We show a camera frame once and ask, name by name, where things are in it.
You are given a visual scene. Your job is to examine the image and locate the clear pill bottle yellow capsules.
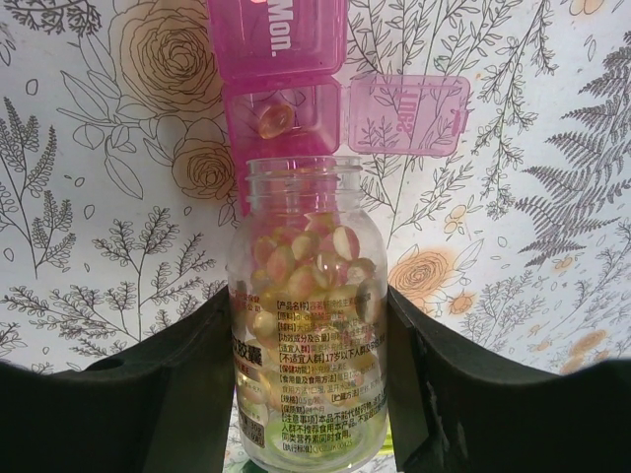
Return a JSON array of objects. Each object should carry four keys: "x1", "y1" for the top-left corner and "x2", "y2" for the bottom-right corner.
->
[{"x1": 227, "y1": 157, "x2": 387, "y2": 472}]

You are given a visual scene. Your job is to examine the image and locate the floral table mat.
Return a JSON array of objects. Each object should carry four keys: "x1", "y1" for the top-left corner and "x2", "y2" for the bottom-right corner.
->
[{"x1": 0, "y1": 0, "x2": 631, "y2": 473}]

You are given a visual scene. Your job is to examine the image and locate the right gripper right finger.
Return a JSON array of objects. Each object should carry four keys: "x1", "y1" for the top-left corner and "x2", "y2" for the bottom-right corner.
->
[{"x1": 386, "y1": 290, "x2": 630, "y2": 472}]

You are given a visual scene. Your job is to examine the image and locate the pink weekly pill organizer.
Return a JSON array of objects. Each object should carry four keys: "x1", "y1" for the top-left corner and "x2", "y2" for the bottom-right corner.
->
[{"x1": 208, "y1": 0, "x2": 470, "y2": 212}]

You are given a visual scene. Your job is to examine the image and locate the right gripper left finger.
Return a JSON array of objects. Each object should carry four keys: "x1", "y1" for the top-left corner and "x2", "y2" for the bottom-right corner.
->
[{"x1": 1, "y1": 289, "x2": 233, "y2": 472}]

